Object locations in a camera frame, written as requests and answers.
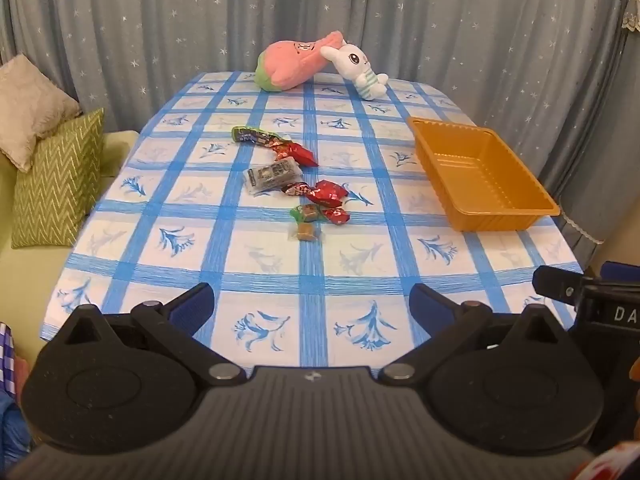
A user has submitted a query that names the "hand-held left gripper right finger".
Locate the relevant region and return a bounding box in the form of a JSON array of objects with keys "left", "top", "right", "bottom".
[{"left": 375, "top": 282, "right": 568, "bottom": 388}]

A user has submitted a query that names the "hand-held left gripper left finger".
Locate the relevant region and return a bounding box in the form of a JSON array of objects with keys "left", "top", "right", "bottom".
[{"left": 54, "top": 282, "right": 248, "bottom": 388}]

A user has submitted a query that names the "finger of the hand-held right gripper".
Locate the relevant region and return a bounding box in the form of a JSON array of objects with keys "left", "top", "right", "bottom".
[
  {"left": 601, "top": 261, "right": 640, "bottom": 282},
  {"left": 532, "top": 265, "right": 587, "bottom": 307}
]

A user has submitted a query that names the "orange plastic tray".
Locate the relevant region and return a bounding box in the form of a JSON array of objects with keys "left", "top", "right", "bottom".
[{"left": 406, "top": 116, "right": 561, "bottom": 232}]

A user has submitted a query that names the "plain red candy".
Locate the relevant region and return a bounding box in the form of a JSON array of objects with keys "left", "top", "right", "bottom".
[{"left": 312, "top": 179, "right": 351, "bottom": 208}]

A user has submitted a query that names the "blue checked tablecloth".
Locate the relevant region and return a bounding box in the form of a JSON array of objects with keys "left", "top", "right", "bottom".
[{"left": 39, "top": 70, "right": 583, "bottom": 376}]

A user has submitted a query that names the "red white cloth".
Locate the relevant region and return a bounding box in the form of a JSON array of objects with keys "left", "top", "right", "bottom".
[{"left": 572, "top": 441, "right": 640, "bottom": 480}]

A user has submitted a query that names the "clear grey snack packet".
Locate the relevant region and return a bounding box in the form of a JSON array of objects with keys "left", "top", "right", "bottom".
[{"left": 243, "top": 156, "right": 304, "bottom": 196}]

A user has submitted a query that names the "green sofa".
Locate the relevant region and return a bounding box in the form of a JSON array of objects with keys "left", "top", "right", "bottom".
[{"left": 0, "top": 129, "right": 140, "bottom": 376}]

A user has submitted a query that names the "green snack packet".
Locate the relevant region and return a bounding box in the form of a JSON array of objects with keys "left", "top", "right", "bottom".
[{"left": 231, "top": 126, "right": 293, "bottom": 148}]

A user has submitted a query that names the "green zigzag cushion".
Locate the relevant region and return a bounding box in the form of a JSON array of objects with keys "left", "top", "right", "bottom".
[{"left": 11, "top": 108, "right": 106, "bottom": 250}]

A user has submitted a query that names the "blue plaid cloth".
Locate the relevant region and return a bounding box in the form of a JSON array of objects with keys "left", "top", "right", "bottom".
[{"left": 0, "top": 321, "right": 22, "bottom": 401}]

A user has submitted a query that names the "white rabbit plush toy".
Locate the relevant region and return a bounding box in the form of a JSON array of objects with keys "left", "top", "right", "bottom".
[{"left": 320, "top": 43, "right": 389, "bottom": 101}]

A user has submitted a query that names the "beige fluffy cushion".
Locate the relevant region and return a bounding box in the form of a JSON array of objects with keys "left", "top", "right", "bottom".
[{"left": 0, "top": 54, "right": 81, "bottom": 173}]

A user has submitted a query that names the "pink plush toy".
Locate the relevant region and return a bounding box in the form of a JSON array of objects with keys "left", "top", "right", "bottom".
[{"left": 255, "top": 30, "right": 347, "bottom": 93}]

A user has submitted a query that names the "cream lace curtain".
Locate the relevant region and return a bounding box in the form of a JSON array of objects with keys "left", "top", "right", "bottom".
[{"left": 619, "top": 0, "right": 640, "bottom": 37}]

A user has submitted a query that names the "grey star curtain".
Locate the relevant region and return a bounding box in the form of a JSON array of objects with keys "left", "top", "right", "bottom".
[{"left": 0, "top": 0, "right": 640, "bottom": 247}]

